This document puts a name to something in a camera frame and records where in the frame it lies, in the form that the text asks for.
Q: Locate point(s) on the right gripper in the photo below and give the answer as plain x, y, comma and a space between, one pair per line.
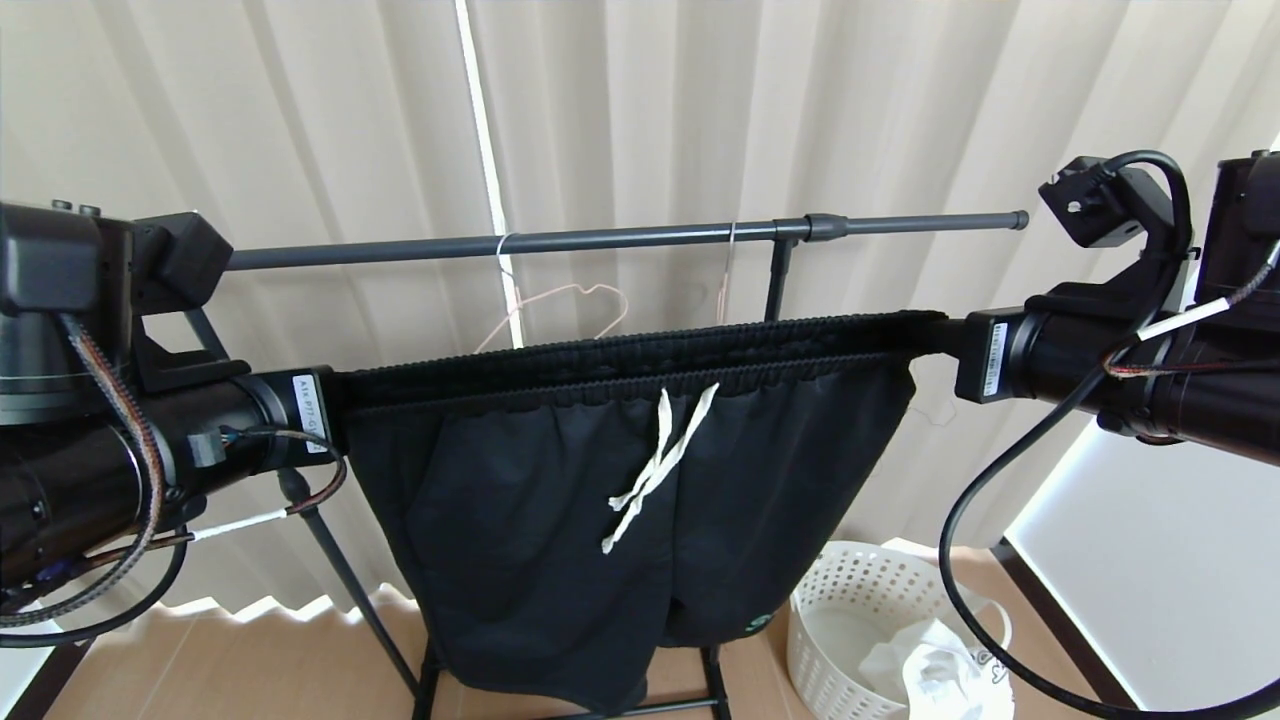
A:
1080, 370

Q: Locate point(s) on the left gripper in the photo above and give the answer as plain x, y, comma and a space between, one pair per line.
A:
200, 440

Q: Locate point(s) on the black shorts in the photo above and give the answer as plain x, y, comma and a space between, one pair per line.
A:
500, 520

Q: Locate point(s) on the pink clothes hanger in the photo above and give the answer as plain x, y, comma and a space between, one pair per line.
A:
622, 305
723, 300

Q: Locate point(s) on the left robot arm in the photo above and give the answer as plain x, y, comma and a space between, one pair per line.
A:
50, 260

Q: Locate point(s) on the white laundry basket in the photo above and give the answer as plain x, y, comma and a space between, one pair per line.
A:
850, 590

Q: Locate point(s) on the black clothes rack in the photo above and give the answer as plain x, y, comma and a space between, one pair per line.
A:
600, 240

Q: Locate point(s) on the white printed garment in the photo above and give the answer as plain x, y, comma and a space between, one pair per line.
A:
940, 680

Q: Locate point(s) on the beige curtain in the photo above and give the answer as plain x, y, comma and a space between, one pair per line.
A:
300, 110

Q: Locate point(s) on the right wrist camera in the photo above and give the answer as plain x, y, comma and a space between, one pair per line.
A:
1100, 210

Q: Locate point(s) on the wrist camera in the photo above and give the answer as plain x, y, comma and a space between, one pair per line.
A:
180, 260
1100, 210

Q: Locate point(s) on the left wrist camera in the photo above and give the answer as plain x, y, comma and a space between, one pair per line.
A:
180, 260

